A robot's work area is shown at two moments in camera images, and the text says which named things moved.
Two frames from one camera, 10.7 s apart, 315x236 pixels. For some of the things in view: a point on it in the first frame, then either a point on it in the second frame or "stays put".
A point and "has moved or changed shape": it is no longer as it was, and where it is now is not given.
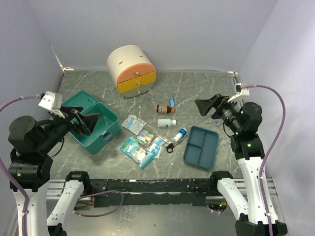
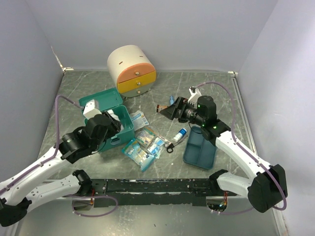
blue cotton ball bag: x=131 y=148 stays put
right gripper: x=204 y=105 → x=176 y=110
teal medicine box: x=108 y=128 has moved or changed shape
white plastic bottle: x=166 y=122 → x=116 y=117
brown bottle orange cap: x=165 y=109 stays put
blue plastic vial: x=172 y=101 stays put
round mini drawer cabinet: x=133 y=68 stays put
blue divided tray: x=201 y=147 stays put
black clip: x=170 y=146 stays put
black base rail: x=151 y=192 stays put
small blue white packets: x=155 y=148 stays put
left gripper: x=86 y=121 → x=115 y=128
